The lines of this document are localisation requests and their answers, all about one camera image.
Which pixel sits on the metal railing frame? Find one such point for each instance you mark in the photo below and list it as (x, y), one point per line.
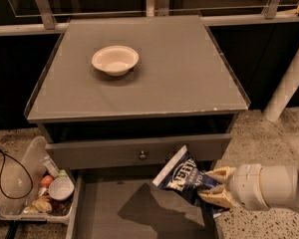
(32, 17)

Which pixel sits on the blue chip bag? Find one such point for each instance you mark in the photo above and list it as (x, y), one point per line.
(182, 176)

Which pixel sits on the round metal drawer knob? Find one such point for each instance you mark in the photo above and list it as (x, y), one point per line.
(143, 155)

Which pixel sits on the red round fruit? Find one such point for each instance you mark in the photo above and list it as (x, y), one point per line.
(46, 181)

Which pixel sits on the open grey middle drawer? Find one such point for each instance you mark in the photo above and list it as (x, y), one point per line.
(115, 206)

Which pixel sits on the clear plastic bin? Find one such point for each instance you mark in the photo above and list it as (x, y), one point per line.
(23, 187)

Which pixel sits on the white tube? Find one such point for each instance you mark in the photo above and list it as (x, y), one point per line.
(50, 166)

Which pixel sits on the grey drawer cabinet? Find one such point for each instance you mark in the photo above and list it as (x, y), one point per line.
(180, 86)

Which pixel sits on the small white bowl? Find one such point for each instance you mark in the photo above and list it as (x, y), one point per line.
(61, 188)

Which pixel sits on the yellow crumpled item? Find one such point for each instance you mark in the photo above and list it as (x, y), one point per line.
(41, 205)

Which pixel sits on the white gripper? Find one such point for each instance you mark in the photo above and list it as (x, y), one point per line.
(245, 184)

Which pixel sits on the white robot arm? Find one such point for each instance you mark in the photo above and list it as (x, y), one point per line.
(279, 186)

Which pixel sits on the white paper bowl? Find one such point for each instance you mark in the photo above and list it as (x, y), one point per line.
(115, 60)

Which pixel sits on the grey top drawer front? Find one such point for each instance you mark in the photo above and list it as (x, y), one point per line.
(125, 152)

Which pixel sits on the white cylindrical post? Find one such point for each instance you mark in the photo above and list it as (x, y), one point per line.
(286, 89)

